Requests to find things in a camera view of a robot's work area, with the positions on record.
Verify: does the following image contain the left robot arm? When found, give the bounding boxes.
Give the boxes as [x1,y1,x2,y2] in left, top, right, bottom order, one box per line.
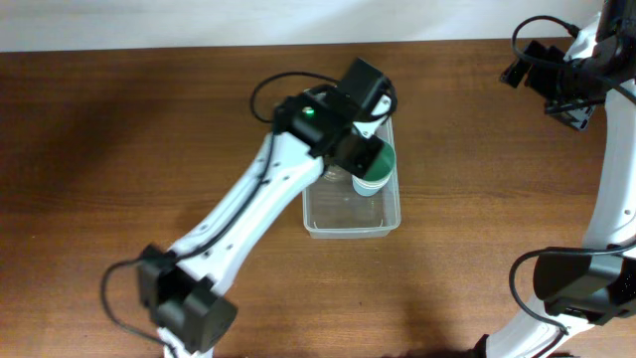
[137,59,398,357]

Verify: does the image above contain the blue plastic cup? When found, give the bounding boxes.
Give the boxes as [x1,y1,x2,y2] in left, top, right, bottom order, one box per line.
[353,182,385,197]

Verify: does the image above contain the green plastic cup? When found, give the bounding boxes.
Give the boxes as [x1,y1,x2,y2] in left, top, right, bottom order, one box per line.
[363,142,396,182]

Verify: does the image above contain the clear plastic storage container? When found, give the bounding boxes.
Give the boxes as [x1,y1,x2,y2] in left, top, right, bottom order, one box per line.
[301,111,401,240]

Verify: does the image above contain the cream plastic cup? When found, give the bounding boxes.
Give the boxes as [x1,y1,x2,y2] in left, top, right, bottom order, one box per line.
[353,175,391,190]

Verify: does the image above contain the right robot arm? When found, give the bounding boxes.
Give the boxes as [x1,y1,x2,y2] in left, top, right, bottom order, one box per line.
[470,0,635,357]

